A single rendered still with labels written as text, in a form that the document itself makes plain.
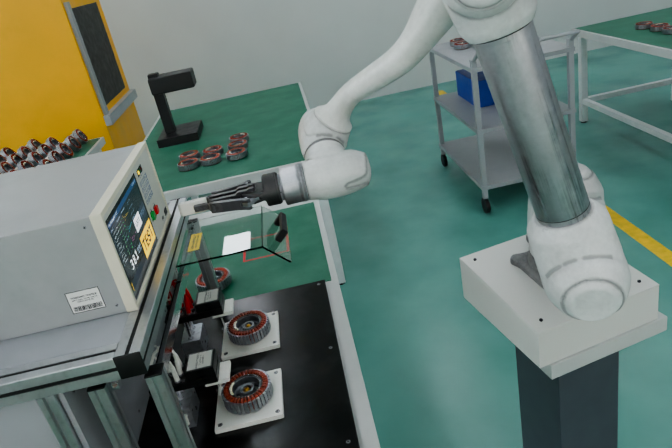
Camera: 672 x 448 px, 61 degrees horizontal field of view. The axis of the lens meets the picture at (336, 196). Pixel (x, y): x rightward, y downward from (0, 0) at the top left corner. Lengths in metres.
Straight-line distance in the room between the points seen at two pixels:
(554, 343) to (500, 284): 0.19
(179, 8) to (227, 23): 0.50
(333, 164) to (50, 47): 3.71
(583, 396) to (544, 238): 0.60
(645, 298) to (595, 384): 0.28
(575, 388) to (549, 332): 0.29
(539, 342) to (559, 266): 0.24
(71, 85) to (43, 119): 0.36
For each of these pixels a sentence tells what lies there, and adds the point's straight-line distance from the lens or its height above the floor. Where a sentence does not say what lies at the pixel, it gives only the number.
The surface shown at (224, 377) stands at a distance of 1.31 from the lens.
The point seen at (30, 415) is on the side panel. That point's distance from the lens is 1.18.
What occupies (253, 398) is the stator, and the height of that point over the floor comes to 0.82.
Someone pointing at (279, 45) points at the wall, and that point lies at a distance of 6.41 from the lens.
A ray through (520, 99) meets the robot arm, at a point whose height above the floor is 1.38.
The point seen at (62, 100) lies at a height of 0.98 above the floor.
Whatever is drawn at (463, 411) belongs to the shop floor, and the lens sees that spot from 2.33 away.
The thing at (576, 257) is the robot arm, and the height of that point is 1.07.
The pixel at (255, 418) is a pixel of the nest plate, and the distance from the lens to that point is 1.32.
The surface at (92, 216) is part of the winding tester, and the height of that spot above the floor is 1.32.
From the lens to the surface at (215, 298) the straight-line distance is 1.48.
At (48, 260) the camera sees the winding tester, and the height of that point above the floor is 1.25.
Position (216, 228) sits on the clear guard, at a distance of 1.50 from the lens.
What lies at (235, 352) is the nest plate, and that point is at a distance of 1.52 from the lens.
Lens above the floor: 1.66
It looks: 23 degrees down
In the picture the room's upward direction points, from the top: 12 degrees counter-clockwise
